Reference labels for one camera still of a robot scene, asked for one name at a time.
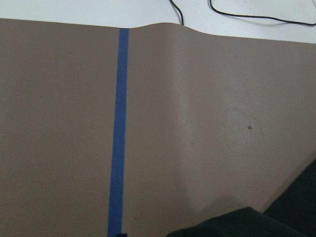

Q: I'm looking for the brown paper table cover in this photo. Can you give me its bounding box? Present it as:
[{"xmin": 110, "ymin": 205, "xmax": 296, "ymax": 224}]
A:
[{"xmin": 0, "ymin": 19, "xmax": 316, "ymax": 237}]

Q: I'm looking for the black cable on table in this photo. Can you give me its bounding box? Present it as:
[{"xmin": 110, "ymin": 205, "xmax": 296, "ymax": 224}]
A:
[{"xmin": 209, "ymin": 0, "xmax": 316, "ymax": 26}]

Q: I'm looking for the black printed t-shirt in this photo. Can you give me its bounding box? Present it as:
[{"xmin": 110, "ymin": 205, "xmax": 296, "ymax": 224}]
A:
[{"xmin": 169, "ymin": 161, "xmax": 316, "ymax": 237}]

